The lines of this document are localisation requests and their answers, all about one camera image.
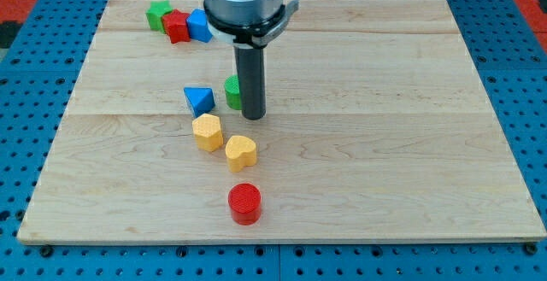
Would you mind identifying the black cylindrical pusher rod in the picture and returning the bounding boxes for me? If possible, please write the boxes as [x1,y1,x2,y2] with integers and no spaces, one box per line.
[234,48,266,120]

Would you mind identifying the black clamp mount ring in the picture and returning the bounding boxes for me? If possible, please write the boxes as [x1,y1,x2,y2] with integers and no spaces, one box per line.
[204,0,299,49]

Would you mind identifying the green circle block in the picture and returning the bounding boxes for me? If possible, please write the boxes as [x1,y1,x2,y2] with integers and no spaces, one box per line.
[224,74,242,110]

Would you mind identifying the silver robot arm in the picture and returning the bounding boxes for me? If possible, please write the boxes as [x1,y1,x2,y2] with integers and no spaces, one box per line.
[203,0,299,120]

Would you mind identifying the red circle block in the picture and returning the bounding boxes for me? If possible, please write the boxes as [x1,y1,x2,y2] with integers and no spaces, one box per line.
[228,183,262,225]

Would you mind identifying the blue pentagon block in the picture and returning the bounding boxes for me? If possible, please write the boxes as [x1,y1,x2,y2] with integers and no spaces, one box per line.
[186,9,213,43]

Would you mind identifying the blue triangle block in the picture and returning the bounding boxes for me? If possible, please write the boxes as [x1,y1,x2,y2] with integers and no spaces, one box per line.
[183,87,215,118]

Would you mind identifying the red star block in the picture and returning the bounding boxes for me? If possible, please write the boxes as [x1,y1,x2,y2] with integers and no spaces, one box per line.
[162,9,191,44]

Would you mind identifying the yellow hexagon block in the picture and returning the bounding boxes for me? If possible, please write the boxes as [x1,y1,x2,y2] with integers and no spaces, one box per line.
[192,114,224,152]

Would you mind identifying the yellow heart block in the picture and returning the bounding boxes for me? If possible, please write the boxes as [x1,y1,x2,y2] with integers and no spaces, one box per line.
[225,135,257,173]

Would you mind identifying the green star block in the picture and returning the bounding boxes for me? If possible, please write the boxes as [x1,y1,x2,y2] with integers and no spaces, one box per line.
[145,0,173,33]

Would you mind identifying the wooden board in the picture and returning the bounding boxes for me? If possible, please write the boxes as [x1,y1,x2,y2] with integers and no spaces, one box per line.
[17,0,546,245]

